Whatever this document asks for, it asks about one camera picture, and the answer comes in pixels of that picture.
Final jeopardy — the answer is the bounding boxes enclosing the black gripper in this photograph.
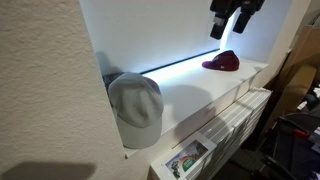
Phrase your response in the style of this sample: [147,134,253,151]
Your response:
[210,0,265,40]

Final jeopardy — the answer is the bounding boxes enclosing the gray baseball cap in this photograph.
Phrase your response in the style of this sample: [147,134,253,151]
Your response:
[108,73,164,149]

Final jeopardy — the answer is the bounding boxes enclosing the maroon baseball cap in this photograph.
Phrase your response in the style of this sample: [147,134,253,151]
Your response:
[202,50,240,71]

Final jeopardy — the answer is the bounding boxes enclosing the black LED strip channel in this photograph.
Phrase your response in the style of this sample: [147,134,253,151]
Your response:
[139,48,221,74]

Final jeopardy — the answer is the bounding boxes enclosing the tan cardboard sheets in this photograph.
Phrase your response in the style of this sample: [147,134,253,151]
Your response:
[262,25,320,133]

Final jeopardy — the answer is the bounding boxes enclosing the picture card on radiator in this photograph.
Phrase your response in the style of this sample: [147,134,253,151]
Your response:
[166,140,208,179]

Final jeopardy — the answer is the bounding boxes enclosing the black chair with red handle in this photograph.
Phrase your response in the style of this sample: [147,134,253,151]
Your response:
[260,113,320,180]

